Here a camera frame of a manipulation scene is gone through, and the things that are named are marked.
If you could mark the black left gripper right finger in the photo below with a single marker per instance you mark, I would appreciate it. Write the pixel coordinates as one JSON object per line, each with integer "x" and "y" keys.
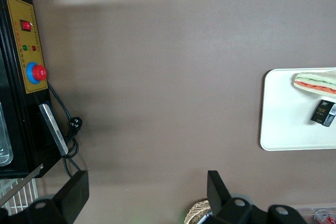
{"x": 220, "y": 197}

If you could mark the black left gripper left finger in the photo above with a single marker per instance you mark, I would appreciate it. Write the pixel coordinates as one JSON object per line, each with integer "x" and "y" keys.
{"x": 71, "y": 195}

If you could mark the cream plastic tray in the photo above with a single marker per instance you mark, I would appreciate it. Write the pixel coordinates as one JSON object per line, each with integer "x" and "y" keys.
{"x": 286, "y": 129}

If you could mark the black gum box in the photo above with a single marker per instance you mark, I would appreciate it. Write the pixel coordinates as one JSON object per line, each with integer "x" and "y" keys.
{"x": 321, "y": 113}

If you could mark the wicker basket with foil containers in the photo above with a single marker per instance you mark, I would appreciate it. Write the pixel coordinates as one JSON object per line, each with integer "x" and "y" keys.
{"x": 195, "y": 212}

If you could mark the clear plastic container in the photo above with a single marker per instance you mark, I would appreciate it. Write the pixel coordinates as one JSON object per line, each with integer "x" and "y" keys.
{"x": 4, "y": 140}

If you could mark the clear acrylic bottle rack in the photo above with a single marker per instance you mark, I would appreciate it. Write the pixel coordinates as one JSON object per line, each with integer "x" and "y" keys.
{"x": 309, "y": 213}

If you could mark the black machine with yellow panel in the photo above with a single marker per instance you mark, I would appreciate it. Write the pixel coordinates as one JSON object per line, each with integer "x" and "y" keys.
{"x": 18, "y": 119}

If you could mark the red cola bottle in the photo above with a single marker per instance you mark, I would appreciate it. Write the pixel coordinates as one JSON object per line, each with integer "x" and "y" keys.
{"x": 324, "y": 215}

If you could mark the red emergency stop button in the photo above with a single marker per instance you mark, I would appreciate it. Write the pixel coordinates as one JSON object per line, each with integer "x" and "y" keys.
{"x": 38, "y": 73}

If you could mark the wrapped triangle sandwich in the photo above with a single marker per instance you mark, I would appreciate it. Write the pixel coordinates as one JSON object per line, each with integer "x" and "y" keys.
{"x": 317, "y": 83}

